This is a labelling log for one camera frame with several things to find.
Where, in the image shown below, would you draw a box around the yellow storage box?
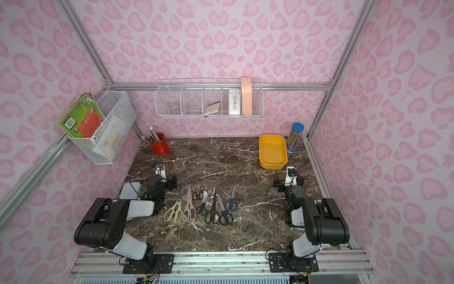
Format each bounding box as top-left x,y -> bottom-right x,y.
259,134 -> 288,170

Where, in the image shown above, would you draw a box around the small black scissors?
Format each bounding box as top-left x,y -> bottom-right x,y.
192,182 -> 203,200

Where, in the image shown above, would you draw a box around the pink kitchen scissors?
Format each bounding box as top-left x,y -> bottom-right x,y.
183,185 -> 196,221

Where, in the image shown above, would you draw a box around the medium black scissors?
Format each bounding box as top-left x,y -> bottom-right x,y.
197,191 -> 209,216

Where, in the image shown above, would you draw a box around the blue handled scissors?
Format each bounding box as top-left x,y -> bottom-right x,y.
225,184 -> 238,212

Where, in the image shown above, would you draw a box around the large black handled scissors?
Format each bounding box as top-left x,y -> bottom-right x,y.
218,195 -> 234,226

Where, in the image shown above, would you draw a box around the all black scissors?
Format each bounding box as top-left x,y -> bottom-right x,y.
205,192 -> 220,224

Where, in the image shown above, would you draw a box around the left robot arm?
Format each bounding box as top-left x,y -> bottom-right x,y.
74,174 -> 177,266

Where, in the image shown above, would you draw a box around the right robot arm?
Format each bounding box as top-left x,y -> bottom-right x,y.
273,176 -> 350,259

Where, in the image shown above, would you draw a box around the cream kitchen scissors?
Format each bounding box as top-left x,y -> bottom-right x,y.
163,188 -> 184,224

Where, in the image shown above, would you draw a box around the pink box on shelf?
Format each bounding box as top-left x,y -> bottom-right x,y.
241,77 -> 253,116

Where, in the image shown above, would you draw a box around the grey flat case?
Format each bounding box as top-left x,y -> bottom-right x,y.
119,182 -> 142,200

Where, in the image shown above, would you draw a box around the red pen bucket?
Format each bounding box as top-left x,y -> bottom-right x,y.
151,133 -> 170,156

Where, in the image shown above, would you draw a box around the pens in bucket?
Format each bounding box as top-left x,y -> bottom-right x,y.
145,127 -> 161,144

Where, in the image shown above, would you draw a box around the blue lid pencil tube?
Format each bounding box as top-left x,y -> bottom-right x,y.
286,123 -> 305,154

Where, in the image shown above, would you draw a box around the white paper in basket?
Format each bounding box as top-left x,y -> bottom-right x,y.
93,116 -> 131,161

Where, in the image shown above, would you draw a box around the round tape on shelf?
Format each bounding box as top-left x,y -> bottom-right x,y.
169,103 -> 182,115

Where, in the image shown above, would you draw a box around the small calculator on shelf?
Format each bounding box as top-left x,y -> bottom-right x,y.
203,101 -> 222,117

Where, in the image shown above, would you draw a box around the green red book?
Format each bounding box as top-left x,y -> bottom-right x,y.
59,93 -> 105,138

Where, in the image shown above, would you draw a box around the white card on shelf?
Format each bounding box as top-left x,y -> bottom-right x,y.
228,89 -> 242,115

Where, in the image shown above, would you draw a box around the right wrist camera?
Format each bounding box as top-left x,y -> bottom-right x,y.
284,166 -> 298,186

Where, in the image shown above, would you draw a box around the white mesh wall basket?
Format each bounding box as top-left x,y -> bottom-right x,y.
69,91 -> 137,165

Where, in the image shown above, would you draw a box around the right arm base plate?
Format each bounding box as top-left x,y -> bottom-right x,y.
266,252 -> 319,274

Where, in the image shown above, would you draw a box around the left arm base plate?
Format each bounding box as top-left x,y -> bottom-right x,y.
122,254 -> 175,275

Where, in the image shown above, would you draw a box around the white wire wall shelf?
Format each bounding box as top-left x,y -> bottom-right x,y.
154,78 -> 265,118

